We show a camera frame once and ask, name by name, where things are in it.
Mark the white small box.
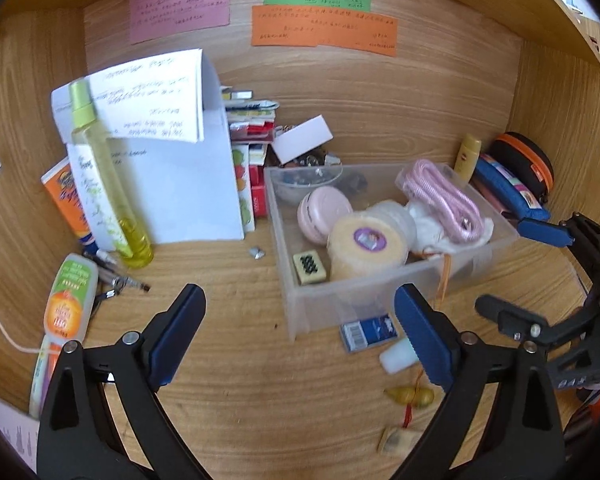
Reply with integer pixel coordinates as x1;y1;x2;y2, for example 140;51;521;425
272;115;332;164

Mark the black orange zip case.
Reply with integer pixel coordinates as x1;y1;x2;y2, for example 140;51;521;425
486;131;555;205

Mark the clear round plastic jar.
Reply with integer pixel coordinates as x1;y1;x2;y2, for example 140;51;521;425
366;200;417;250

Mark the pink sticky note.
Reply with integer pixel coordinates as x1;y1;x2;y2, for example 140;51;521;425
129;0;230;44

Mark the yellow green spray bottle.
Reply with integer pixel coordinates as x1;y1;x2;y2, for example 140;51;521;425
69;78;154;269

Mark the small beige wooden tag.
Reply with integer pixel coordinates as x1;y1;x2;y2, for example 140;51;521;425
377;427;424;460

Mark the orange sunscreen tube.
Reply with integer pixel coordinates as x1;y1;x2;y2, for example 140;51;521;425
41;157;98;255

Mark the green orange lotion tube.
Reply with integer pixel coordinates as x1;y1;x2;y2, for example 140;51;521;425
29;254;98;419

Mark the yellow round lidded container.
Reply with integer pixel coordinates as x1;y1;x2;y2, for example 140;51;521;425
327;212;408;281

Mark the blue card pack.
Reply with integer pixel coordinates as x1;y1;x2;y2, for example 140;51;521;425
339;314;399;353

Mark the small silver clip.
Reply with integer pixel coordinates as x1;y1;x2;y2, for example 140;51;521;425
249;246;265;260

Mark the pink round case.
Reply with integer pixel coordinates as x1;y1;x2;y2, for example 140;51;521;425
297;185;353;246

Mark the blue patchwork pencil pouch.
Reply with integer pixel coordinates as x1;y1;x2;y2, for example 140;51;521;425
474;154;550;221

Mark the yellow gourd charm with tassel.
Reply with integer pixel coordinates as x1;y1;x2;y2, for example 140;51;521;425
384;370;434;429

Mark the stack of books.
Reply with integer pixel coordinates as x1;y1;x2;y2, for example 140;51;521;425
221;86;279;233

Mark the clear plastic storage bin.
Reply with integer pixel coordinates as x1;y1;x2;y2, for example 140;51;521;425
264;162;518;338

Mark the white cloth in bin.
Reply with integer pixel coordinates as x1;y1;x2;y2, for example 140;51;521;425
405;200;494;254

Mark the pink rope in bag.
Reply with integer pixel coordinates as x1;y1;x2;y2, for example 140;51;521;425
395;158;488;245

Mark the glass bowl with trinkets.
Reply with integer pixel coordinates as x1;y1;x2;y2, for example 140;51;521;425
271;148;342;205

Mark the pens and keys cluster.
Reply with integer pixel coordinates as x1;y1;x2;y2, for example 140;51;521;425
82;249;151;318

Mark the orange sticky note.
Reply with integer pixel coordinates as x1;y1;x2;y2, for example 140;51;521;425
251;6;398;58

